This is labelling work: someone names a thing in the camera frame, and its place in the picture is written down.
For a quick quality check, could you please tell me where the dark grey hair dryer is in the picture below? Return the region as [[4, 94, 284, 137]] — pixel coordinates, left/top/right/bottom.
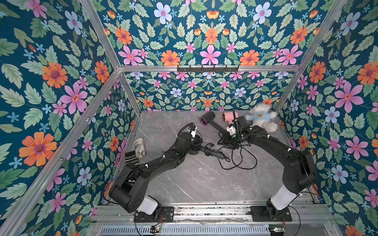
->
[[189, 144, 226, 160], [199, 111, 228, 135]]

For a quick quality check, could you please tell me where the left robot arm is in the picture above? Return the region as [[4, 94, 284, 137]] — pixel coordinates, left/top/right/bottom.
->
[[108, 131, 203, 216]]

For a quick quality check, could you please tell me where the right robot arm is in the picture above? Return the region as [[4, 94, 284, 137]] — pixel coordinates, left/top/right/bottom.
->
[[222, 117, 318, 214]]

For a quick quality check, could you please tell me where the pink hair dryer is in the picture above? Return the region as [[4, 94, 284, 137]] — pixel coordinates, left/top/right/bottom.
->
[[222, 112, 239, 124]]

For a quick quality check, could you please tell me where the white teddy bear blue shirt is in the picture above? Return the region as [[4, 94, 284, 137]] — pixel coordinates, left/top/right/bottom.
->
[[245, 103, 278, 133]]

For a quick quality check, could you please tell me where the rolled beige cloth bundle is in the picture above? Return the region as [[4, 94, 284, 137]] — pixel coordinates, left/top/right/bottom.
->
[[134, 137, 146, 159]]

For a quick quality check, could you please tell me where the black white striped sock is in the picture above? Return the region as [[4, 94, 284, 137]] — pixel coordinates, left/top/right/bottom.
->
[[125, 151, 139, 165]]

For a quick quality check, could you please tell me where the small green circuit board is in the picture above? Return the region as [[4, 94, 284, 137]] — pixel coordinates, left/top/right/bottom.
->
[[150, 226, 162, 235]]

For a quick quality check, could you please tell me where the white slotted vent strip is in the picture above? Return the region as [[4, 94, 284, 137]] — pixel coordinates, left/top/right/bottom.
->
[[99, 225, 271, 236]]

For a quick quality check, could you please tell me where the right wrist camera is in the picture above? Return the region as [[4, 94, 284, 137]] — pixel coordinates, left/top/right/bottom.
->
[[226, 124, 237, 136]]

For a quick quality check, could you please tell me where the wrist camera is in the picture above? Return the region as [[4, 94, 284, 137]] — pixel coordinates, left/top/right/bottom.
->
[[226, 124, 237, 136], [188, 124, 197, 138]]

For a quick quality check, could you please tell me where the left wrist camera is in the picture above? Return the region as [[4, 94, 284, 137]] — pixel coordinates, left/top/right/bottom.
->
[[188, 124, 197, 138]]

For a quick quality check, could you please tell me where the black hook rail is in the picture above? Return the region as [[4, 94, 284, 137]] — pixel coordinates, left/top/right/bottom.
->
[[176, 65, 239, 73]]

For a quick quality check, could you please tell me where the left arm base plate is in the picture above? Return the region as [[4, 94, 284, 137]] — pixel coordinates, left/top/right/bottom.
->
[[134, 206, 175, 223]]

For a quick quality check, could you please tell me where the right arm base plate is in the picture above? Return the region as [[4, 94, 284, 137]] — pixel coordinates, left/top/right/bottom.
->
[[248, 206, 292, 222]]

